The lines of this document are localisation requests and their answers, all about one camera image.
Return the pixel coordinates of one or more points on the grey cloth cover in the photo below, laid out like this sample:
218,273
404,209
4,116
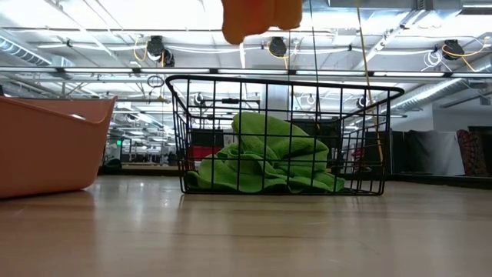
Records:
434,152

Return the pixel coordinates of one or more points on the patterned cloth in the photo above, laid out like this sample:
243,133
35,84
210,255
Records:
473,154

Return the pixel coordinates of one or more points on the green microfiber towel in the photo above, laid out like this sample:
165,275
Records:
215,177
269,131

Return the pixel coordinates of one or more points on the red storage bin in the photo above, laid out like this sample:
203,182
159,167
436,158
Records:
205,152

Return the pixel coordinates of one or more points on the orange microfiber towel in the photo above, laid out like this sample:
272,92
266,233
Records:
250,19

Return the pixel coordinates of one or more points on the small black box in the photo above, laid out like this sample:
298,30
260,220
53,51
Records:
207,137

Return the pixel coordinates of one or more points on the silver round air duct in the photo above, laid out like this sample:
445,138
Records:
23,52
434,90

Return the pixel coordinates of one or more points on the orange plastic basket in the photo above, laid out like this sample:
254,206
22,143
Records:
46,154

